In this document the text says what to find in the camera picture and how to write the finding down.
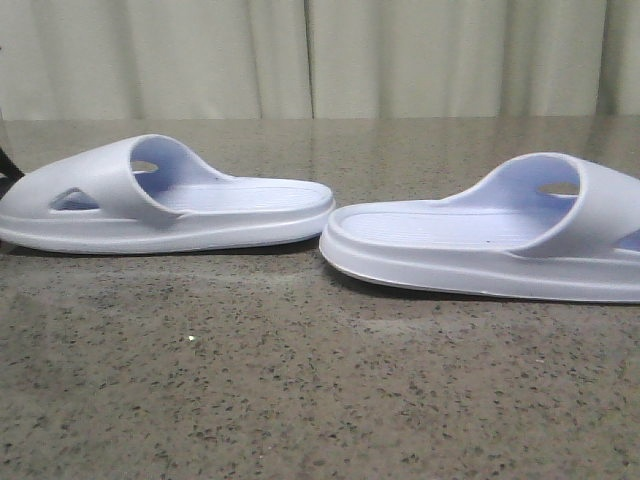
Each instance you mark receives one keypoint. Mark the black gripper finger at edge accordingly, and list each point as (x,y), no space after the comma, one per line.
(10,172)

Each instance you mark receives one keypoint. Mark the light blue slipper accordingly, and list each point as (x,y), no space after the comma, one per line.
(542,225)
(153,194)

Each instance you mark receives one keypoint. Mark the pale grey-green curtain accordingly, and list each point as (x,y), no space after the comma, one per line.
(317,59)

